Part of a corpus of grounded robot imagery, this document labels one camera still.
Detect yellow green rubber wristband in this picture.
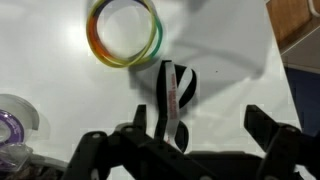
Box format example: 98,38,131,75
98,0,151,59

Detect clear tape dispenser purple roll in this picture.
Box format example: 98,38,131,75
0,94,68,172

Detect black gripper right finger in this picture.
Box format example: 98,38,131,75
244,105,320,180

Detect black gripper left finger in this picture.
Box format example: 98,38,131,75
61,104,187,180

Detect rainbow rubber wristband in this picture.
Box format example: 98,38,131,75
86,0,163,68

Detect black sunglasses with white tag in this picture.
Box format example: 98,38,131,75
154,60,197,152

